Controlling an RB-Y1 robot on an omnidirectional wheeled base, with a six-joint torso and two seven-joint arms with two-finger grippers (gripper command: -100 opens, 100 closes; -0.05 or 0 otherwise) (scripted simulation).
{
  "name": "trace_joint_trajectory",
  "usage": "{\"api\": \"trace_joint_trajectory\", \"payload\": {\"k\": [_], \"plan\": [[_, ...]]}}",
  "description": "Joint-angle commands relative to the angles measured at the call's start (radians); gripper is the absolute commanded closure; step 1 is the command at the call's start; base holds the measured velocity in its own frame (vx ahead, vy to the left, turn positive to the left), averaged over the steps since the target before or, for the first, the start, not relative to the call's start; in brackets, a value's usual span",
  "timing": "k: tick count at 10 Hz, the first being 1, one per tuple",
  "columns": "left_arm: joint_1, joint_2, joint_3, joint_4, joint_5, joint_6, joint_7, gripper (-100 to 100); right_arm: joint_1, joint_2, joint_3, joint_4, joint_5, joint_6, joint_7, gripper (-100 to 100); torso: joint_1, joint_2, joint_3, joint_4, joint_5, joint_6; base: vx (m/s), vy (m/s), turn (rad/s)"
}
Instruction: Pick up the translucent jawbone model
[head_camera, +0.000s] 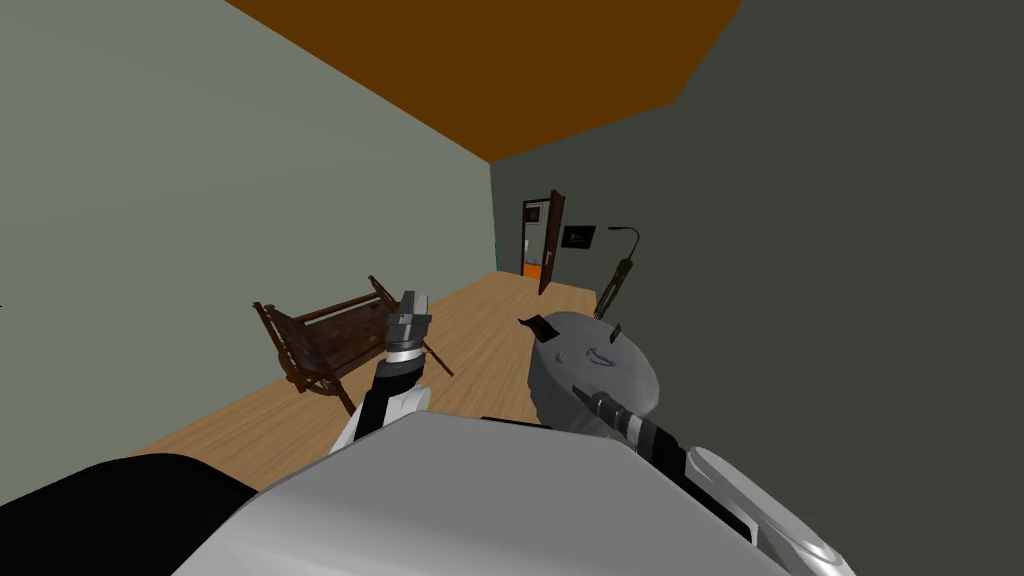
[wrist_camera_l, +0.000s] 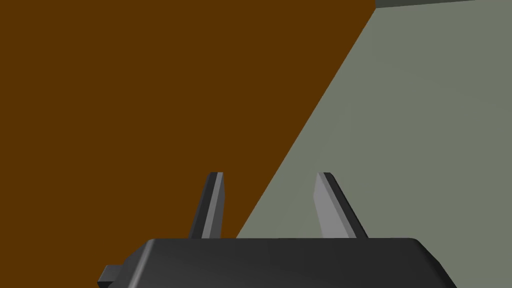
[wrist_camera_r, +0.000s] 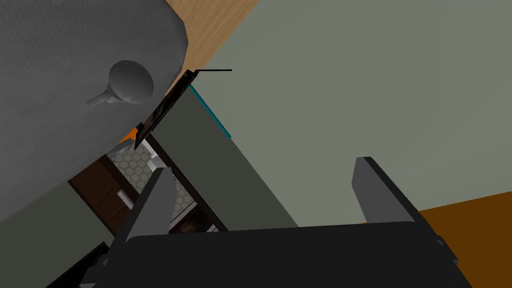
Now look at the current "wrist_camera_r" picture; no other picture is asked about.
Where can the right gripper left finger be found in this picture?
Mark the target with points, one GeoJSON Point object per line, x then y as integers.
{"type": "Point", "coordinates": [154, 208]}

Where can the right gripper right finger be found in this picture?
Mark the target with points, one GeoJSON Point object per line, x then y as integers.
{"type": "Point", "coordinates": [376, 196]}

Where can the dark brown door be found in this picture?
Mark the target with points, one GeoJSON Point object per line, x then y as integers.
{"type": "Point", "coordinates": [100, 196]}

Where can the black flat panel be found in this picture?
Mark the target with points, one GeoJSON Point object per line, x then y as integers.
{"type": "Point", "coordinates": [166, 106]}

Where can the grey round door knob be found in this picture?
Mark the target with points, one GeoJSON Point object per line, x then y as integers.
{"type": "Point", "coordinates": [127, 83]}

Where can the grey door leaf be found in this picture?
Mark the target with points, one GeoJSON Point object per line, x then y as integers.
{"type": "Point", "coordinates": [52, 80]}

